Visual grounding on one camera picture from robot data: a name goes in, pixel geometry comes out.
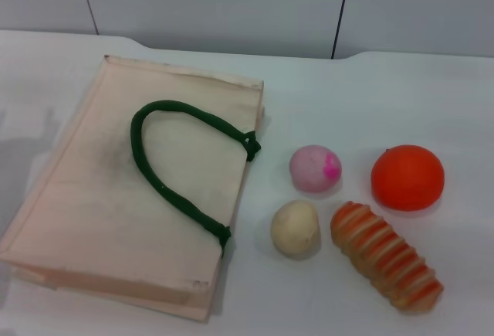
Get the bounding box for long orange striped bread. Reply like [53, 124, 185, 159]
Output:
[330, 200, 445, 313]

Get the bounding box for pink round pastry magenta mark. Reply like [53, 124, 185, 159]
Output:
[289, 144, 343, 194]

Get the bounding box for cream canvas bag green handles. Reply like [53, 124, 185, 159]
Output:
[0, 54, 267, 322]

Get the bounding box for beige round egg yolk pastry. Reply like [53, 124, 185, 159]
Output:
[269, 199, 322, 262]

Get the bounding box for round orange fruit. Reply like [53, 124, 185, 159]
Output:
[370, 144, 445, 212]

